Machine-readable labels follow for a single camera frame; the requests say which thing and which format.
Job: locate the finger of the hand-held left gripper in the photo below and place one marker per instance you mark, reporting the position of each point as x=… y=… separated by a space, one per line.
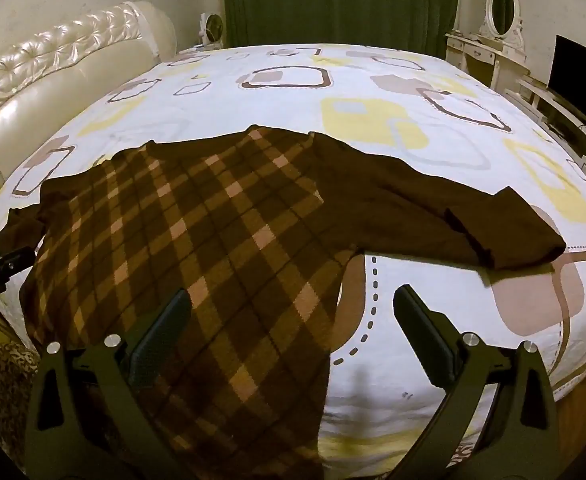
x=3 y=267

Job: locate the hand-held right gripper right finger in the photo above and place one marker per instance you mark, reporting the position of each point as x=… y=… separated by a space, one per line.
x=423 y=332

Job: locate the green curtain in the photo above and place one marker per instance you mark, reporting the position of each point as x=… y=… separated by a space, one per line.
x=338 y=0

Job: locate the black television screen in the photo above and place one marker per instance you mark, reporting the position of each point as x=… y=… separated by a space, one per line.
x=580 y=67

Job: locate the cream tufted headboard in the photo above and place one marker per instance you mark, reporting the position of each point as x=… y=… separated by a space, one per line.
x=48 y=70

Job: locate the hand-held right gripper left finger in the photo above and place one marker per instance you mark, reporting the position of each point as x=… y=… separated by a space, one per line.
x=165 y=327

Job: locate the white television stand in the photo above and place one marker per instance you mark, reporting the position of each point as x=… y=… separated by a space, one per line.
x=563 y=115

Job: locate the white dressing table with mirror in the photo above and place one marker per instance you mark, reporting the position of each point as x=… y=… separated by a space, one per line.
x=500 y=45

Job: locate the brown plaid sweater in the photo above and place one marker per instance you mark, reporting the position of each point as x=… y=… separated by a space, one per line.
x=223 y=240

